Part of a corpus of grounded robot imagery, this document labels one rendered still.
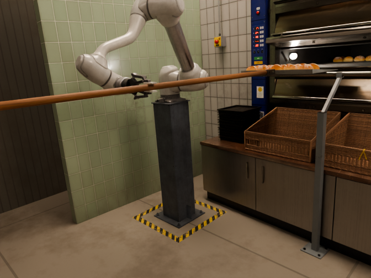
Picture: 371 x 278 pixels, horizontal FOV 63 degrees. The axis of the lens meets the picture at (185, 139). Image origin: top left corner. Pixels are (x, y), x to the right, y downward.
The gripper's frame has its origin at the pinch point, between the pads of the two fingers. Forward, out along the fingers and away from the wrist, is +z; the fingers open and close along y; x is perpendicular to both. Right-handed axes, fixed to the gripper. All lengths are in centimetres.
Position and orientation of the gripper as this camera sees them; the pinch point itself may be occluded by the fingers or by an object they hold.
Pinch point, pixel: (150, 86)
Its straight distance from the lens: 142.9
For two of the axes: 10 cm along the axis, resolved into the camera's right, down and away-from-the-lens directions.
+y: 0.6, 9.6, 2.6
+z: 6.6, 1.5, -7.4
